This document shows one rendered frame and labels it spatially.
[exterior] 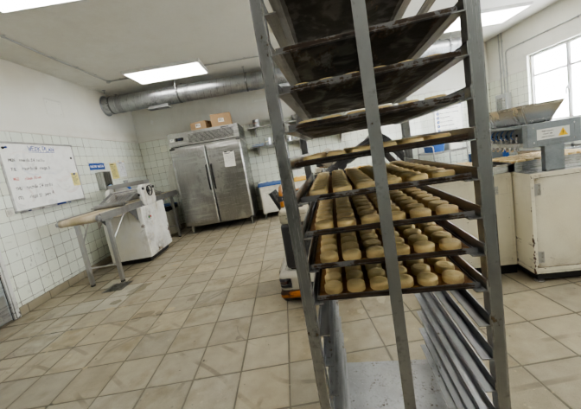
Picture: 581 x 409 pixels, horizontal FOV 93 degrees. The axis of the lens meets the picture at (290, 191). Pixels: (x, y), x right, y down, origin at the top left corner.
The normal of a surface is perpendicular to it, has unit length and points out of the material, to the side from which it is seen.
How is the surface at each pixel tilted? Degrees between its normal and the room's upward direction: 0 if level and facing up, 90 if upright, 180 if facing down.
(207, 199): 90
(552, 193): 90
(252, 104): 90
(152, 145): 90
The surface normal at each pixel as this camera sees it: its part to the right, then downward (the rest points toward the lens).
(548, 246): -0.12, 0.14
